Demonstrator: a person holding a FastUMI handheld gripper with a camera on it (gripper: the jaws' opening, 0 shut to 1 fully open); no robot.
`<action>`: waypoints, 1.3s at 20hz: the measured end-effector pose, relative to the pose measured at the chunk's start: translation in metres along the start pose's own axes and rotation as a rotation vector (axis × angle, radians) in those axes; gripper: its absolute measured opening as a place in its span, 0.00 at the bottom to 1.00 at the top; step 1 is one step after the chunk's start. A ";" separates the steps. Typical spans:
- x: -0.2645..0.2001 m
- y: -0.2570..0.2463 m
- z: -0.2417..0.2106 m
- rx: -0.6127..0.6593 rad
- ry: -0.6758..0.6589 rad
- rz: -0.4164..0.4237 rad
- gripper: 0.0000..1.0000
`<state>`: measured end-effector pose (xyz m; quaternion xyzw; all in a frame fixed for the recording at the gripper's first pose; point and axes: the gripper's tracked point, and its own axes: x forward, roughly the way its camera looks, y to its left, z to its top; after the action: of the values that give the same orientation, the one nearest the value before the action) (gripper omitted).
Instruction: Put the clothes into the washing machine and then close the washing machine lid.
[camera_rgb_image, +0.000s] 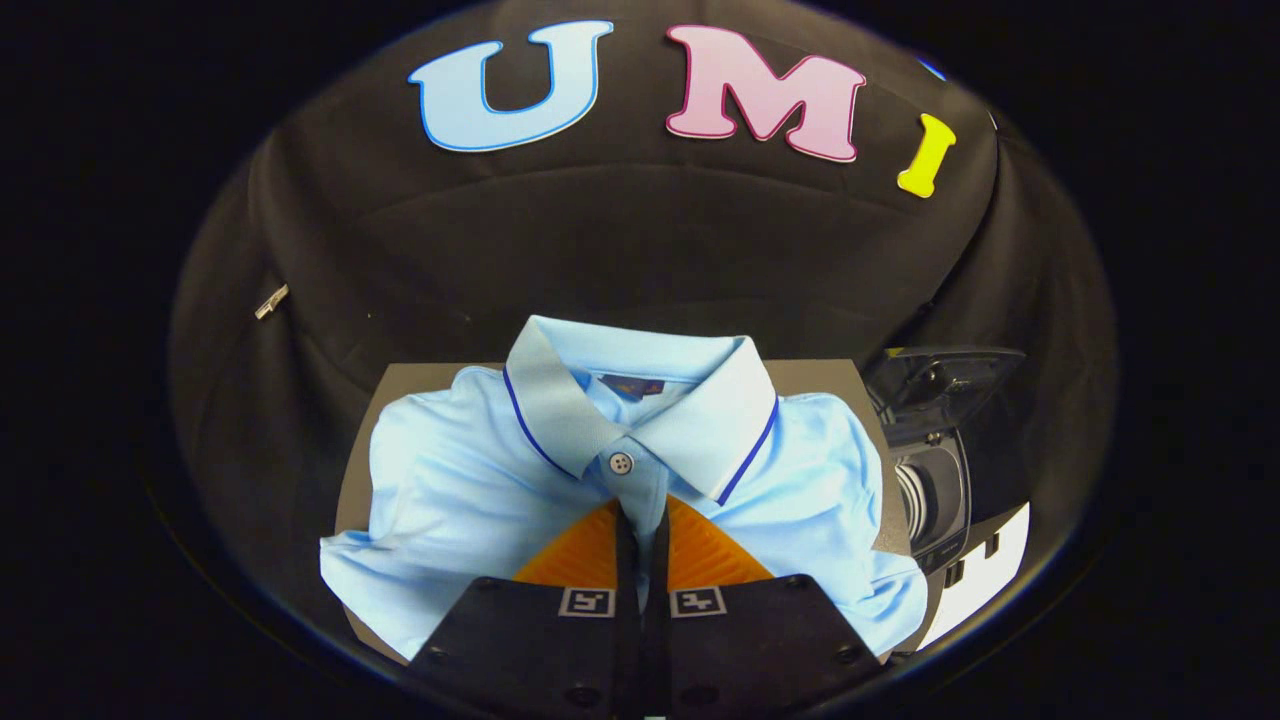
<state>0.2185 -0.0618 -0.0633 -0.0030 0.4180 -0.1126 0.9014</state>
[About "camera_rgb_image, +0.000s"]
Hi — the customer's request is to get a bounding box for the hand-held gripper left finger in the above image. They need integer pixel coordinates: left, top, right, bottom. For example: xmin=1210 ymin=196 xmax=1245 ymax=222
xmin=408 ymin=498 xmax=641 ymax=720

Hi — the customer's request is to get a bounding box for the grey washing machine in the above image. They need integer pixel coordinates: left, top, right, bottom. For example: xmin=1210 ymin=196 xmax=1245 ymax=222
xmin=865 ymin=345 xmax=1031 ymax=601

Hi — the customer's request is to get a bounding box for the light blue polo shirt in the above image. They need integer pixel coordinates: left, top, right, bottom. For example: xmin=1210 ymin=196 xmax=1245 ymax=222
xmin=320 ymin=315 xmax=929 ymax=661

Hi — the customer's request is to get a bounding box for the glass washing machine lid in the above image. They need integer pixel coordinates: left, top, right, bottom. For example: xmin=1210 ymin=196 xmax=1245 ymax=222
xmin=865 ymin=345 xmax=1028 ymax=448

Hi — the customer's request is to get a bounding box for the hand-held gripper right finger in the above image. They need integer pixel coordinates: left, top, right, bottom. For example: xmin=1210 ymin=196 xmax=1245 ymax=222
xmin=640 ymin=495 xmax=886 ymax=720

